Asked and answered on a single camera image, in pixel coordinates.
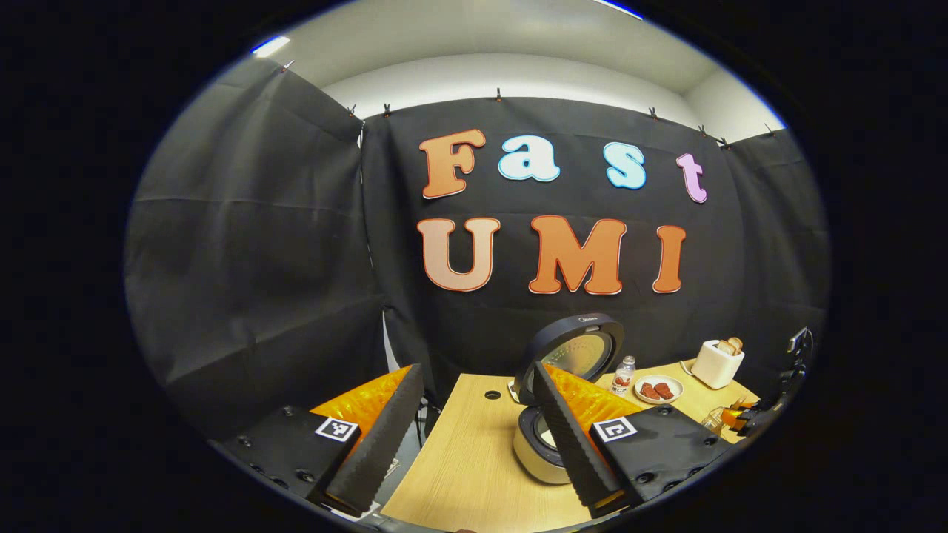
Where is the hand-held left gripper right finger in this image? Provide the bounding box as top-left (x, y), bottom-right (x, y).
top-left (533, 361), bottom-right (734, 519)

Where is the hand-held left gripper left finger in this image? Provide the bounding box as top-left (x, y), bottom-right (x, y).
top-left (211, 363), bottom-right (427, 519)

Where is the dark grey rice cooker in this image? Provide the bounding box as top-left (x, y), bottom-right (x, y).
top-left (513, 313), bottom-right (625, 486)

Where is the white toaster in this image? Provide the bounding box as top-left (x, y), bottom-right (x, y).
top-left (690, 338), bottom-right (746, 390)

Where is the white round plate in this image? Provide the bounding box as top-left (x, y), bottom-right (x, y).
top-left (634, 375), bottom-right (684, 405)

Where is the clear bottle with red label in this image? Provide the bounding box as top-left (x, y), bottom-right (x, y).
top-left (610, 355), bottom-right (636, 397)

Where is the black backdrop cloth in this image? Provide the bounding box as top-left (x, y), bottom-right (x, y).
top-left (124, 58), bottom-right (832, 445)

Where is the black cable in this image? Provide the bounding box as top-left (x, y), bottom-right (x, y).
top-left (415, 396), bottom-right (438, 449)

